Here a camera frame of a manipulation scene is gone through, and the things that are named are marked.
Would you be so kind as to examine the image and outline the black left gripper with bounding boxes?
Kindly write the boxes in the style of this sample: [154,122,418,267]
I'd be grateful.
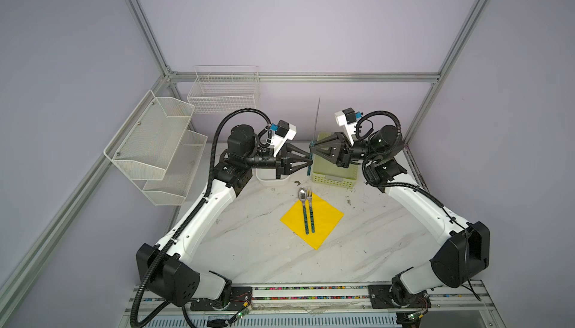
[246,143,313,179]

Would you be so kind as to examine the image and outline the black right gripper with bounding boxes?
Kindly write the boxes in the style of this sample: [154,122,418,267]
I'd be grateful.
[308,133,378,172]

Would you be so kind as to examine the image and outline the knife with green handle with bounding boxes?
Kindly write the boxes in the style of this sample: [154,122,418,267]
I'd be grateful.
[307,95,321,176]

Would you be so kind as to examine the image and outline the spoon with green handle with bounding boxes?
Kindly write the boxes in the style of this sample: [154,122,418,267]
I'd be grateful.
[298,188,309,235]

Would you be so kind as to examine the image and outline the fork with green handle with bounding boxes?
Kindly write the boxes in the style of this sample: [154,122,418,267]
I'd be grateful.
[306,187,315,233]

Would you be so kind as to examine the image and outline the yellow paper napkin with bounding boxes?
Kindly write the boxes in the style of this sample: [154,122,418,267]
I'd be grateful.
[280,193,344,250]

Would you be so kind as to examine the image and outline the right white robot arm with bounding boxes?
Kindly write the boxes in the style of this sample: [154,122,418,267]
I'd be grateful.
[310,125,491,308]

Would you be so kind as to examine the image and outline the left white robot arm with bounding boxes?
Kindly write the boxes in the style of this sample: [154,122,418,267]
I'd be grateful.
[136,120,311,307]

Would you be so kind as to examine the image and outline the light green perforated basket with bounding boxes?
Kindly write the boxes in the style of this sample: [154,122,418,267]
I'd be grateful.
[311,154,358,189]

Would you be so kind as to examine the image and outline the white plastic cutlery tub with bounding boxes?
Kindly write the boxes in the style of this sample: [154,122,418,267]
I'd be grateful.
[255,169,289,187]

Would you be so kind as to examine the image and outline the lower white mesh shelf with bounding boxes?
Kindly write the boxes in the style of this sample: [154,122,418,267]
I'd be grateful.
[143,130,208,206]

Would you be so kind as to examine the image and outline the white mesh shelf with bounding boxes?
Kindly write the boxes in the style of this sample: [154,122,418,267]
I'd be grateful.
[143,130,208,206]
[103,91,195,181]

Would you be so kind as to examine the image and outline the upper white mesh shelf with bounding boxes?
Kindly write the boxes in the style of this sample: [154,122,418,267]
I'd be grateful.
[103,91,195,181]

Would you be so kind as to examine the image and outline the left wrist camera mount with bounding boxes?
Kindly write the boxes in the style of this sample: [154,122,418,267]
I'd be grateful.
[270,119,296,157]

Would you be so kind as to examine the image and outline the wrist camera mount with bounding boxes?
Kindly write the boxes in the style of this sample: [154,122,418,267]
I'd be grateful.
[335,107,362,145]
[270,119,296,157]

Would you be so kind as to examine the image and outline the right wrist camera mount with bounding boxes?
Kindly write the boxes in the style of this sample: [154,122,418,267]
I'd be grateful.
[335,107,362,145]

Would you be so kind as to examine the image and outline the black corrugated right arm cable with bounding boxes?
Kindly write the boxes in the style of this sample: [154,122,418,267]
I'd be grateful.
[356,110,468,230]

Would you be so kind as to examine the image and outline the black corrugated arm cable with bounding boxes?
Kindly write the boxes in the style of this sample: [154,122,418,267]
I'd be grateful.
[356,110,468,230]
[129,107,273,328]

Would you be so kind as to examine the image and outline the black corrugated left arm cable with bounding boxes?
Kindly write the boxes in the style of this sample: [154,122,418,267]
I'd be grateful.
[129,107,273,328]

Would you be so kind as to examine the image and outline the white wire wall basket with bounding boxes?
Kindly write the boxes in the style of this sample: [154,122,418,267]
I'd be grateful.
[187,66,260,114]

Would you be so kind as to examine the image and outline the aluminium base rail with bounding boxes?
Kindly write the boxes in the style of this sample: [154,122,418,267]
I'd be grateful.
[148,280,505,327]

